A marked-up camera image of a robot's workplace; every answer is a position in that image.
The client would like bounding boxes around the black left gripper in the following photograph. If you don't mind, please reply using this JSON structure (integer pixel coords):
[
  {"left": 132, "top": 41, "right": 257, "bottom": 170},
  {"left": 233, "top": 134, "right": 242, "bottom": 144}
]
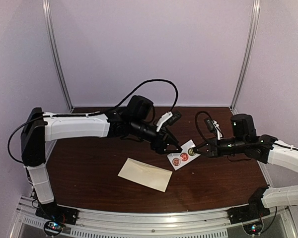
[{"left": 130, "top": 118, "right": 182, "bottom": 155}]

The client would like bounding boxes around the sticker sheet with three seals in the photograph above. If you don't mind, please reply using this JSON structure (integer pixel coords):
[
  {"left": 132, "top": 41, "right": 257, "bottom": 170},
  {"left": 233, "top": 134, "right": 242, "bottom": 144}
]
[{"left": 167, "top": 140, "right": 200, "bottom": 171}]

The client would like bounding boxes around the cream paper envelope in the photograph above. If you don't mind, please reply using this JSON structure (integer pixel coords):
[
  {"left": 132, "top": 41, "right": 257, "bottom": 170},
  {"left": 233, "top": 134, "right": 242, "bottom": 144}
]
[{"left": 118, "top": 158, "right": 172, "bottom": 192}]

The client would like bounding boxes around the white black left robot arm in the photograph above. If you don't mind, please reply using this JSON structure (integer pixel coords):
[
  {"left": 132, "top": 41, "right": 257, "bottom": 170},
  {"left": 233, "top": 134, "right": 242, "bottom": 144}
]
[{"left": 19, "top": 95, "right": 182, "bottom": 220}]

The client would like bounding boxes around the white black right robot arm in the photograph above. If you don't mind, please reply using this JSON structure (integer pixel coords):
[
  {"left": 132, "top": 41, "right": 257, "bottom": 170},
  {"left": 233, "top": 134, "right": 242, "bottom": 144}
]
[{"left": 192, "top": 114, "right": 298, "bottom": 219}]

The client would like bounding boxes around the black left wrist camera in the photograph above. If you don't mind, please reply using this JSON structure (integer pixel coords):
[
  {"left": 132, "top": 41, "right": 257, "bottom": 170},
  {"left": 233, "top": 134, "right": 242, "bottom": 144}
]
[{"left": 156, "top": 111, "right": 182, "bottom": 132}]

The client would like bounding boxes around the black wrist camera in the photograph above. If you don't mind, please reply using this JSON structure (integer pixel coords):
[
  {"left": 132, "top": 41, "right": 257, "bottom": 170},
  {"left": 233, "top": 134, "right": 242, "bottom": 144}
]
[
  {"left": 204, "top": 118, "right": 223, "bottom": 137},
  {"left": 156, "top": 111, "right": 182, "bottom": 132}
]

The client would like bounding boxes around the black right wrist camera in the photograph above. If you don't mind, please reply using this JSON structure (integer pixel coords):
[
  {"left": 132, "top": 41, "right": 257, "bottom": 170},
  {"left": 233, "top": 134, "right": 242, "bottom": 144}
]
[{"left": 204, "top": 118, "right": 223, "bottom": 137}]

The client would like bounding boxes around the black braided right camera cable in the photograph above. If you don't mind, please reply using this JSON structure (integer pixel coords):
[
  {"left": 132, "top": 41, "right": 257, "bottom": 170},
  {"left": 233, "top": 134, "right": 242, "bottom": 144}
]
[{"left": 194, "top": 111, "right": 214, "bottom": 144}]

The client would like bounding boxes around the black braided camera cable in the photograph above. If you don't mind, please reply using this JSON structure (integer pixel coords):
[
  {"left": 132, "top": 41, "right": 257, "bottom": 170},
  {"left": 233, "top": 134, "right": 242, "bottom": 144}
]
[
  {"left": 194, "top": 111, "right": 214, "bottom": 144},
  {"left": 109, "top": 79, "right": 179, "bottom": 117}
]

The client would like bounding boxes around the black braided left camera cable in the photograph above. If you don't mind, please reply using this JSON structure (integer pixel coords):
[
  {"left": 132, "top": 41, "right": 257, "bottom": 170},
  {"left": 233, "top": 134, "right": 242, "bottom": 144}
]
[{"left": 109, "top": 79, "right": 179, "bottom": 117}]

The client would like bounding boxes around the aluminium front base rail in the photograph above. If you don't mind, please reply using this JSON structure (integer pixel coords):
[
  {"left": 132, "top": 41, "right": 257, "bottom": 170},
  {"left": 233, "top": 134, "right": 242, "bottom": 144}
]
[{"left": 8, "top": 199, "right": 298, "bottom": 238}]

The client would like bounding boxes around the right aluminium corner post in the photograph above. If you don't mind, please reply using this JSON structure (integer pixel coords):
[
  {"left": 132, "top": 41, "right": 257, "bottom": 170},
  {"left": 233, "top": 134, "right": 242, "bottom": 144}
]
[{"left": 230, "top": 0, "right": 261, "bottom": 114}]

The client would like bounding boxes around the aluminium corner post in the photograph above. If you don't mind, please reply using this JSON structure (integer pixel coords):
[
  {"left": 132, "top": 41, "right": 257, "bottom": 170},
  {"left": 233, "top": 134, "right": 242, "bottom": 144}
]
[
  {"left": 230, "top": 0, "right": 261, "bottom": 114},
  {"left": 42, "top": 0, "right": 74, "bottom": 112}
]

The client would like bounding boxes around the left aluminium corner post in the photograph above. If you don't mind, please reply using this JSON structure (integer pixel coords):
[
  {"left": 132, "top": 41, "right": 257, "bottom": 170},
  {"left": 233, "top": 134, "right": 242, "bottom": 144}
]
[{"left": 42, "top": 0, "right": 74, "bottom": 112}]

